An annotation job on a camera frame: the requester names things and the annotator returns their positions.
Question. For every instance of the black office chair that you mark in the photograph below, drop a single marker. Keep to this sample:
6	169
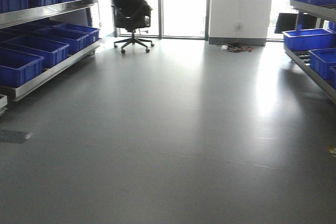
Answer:
132	15

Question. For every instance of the left steel rack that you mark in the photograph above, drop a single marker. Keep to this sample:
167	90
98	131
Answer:
32	56

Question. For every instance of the steel rack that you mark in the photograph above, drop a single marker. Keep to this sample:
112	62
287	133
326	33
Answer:
32	56
313	50

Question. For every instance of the right steel rack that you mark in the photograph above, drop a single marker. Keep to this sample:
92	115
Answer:
313	50

